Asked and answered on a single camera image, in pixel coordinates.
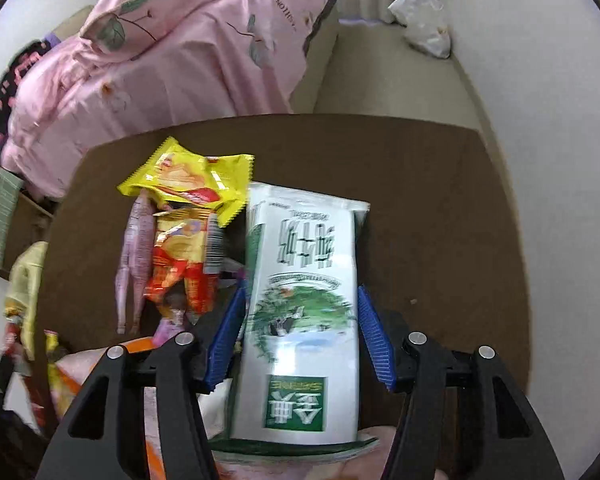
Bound pink floral quilt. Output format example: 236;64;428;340
0;0;341;198

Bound small purple wrapper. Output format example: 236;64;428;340
152;292;193;348

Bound red yellow snack wrapper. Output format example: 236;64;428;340
145;205;226;316

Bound orange white snack bag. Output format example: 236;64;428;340
47;337;231;480

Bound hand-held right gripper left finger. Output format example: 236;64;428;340
35;287;248;480

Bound black printed cloth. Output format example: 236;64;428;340
0;40;46;161

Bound white plastic bag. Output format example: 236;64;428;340
387;0;452;59

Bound white green tissue pack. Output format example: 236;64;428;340
210;181;381;463

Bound beige bed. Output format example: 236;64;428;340
290;10;342;116

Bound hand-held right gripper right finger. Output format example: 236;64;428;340
356;285;566;480

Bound long purple wrapper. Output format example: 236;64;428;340
115;195;156;336

